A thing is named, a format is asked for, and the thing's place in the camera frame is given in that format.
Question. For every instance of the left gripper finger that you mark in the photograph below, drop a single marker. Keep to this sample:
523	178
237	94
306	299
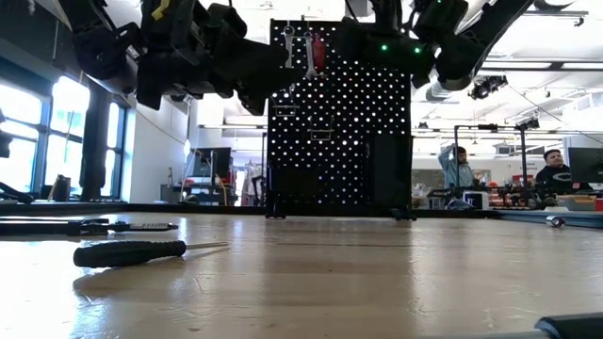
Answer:
264	75

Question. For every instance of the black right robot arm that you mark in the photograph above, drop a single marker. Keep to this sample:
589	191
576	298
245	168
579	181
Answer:
480	33

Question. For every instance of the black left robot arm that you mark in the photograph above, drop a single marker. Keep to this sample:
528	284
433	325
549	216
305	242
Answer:
101	47

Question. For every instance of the black metal pegboard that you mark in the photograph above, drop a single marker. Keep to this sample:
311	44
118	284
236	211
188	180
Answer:
358	117

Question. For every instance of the black computer monitor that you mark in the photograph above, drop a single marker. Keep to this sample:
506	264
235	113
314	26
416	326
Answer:
586	165
212	162

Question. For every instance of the black pegboard tool rack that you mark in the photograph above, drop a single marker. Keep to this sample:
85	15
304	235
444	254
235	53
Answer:
294	190

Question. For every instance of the black vertical pillar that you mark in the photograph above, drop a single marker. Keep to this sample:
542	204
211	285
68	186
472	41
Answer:
96	150

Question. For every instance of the person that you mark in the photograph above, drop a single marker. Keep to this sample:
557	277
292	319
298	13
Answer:
558	176
459	167

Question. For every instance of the ceiling light strip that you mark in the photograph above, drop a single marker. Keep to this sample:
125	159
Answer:
542	65

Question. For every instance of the white box with logo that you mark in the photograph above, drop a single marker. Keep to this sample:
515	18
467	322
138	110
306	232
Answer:
477	200

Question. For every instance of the large window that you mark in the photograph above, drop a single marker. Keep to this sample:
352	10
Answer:
19	141

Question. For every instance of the tan storage box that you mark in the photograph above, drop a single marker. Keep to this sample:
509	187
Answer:
575	202

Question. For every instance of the black ceiling camera cluster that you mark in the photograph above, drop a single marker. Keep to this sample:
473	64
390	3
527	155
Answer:
487	87

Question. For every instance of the black aluminium table frame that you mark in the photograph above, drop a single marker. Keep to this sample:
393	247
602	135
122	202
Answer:
188	208

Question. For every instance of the black tubular rig frame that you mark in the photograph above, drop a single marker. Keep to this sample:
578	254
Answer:
524	146

